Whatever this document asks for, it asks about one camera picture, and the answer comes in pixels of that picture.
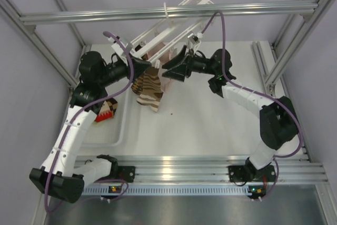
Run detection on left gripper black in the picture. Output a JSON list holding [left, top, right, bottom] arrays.
[[97, 53, 151, 87]]

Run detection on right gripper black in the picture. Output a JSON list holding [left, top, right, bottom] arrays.
[[163, 46, 218, 83]]

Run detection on white plastic clip hanger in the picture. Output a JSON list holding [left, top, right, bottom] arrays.
[[131, 8, 206, 63]]

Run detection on brown beige striped sock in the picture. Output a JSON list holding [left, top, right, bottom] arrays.
[[149, 99, 161, 112]]

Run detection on brown yellow argyle sock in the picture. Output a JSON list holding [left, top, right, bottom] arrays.
[[131, 75, 144, 95]]

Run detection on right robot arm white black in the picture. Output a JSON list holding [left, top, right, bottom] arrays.
[[163, 46, 300, 186]]

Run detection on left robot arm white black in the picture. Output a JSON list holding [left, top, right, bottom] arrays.
[[29, 51, 152, 209]]

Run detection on pink sheer socks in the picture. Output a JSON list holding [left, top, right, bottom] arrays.
[[146, 42, 185, 93]]

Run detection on dark argyle sock in basket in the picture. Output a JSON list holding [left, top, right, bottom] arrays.
[[106, 98, 118, 118]]

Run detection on red sock with face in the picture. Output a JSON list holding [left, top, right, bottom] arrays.
[[95, 101, 114, 123]]

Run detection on white plastic basket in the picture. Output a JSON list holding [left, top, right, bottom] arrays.
[[82, 88, 131, 149]]

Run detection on aluminium crossbar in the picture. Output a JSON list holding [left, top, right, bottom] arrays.
[[19, 0, 318, 25]]

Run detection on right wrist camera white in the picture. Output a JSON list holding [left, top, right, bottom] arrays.
[[187, 32, 203, 52]]

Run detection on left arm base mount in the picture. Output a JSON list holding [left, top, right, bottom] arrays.
[[114, 166, 136, 183]]

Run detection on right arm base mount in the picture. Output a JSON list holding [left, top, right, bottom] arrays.
[[228, 165, 250, 183]]

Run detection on slotted cable duct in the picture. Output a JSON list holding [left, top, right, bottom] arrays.
[[82, 183, 266, 197]]

